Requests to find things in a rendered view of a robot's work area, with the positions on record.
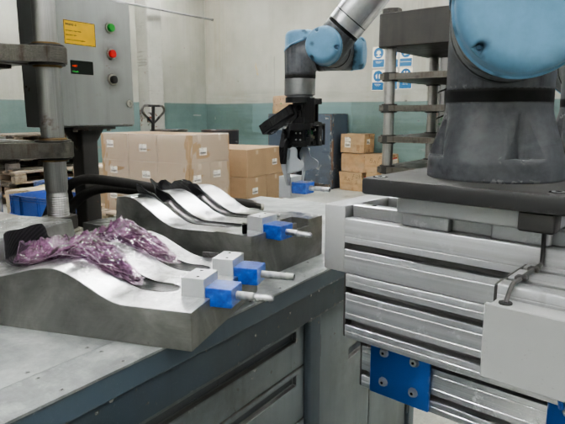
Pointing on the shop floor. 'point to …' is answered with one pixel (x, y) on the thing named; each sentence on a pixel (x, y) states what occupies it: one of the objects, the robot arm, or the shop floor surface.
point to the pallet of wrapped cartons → (165, 159)
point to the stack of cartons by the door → (358, 160)
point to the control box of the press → (87, 81)
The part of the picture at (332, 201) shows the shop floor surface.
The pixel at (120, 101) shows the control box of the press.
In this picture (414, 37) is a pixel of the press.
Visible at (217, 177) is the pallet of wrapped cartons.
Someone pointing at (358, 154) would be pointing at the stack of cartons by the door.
